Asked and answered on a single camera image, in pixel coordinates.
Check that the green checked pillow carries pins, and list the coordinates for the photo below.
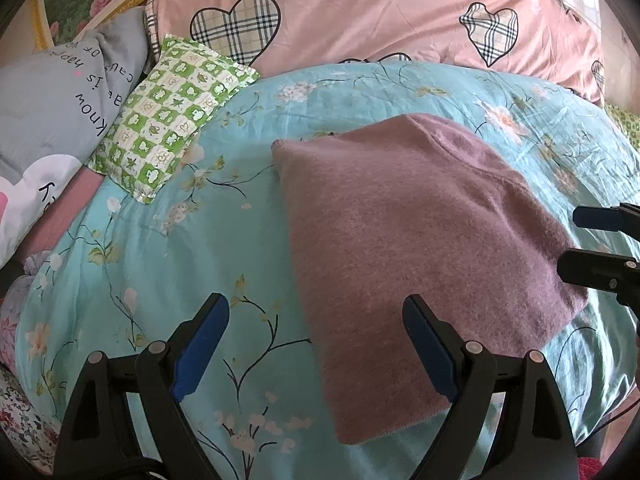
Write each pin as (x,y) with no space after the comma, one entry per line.
(170,110)

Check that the grey printed pillow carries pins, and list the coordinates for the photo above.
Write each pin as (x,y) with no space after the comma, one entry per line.
(55,115)

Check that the green patterned pillow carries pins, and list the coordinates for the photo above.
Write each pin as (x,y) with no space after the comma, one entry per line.
(626,125)

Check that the pink bedsheet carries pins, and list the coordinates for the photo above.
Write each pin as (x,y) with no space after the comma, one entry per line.
(60,215)

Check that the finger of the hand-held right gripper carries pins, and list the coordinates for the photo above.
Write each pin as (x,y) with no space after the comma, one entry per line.
(595,267)
(595,217)

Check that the red cloth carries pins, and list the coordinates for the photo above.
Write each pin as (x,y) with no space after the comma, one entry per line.
(590,467)

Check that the mauve fuzzy sweater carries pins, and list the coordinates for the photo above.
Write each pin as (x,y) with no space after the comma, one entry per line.
(400,240)

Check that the pink duvet with plaid hearts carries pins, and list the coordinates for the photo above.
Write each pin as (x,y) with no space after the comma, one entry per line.
(360,15)

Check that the teal floral blanket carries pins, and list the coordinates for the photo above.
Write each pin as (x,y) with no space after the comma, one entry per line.
(210,240)

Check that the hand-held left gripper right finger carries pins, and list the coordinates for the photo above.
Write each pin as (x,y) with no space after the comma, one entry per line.
(430,355)

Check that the floral patterned cloth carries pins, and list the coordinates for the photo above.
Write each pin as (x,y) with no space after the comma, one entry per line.
(25,410)

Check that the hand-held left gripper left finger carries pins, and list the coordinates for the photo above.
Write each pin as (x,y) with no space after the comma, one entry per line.
(200,355)

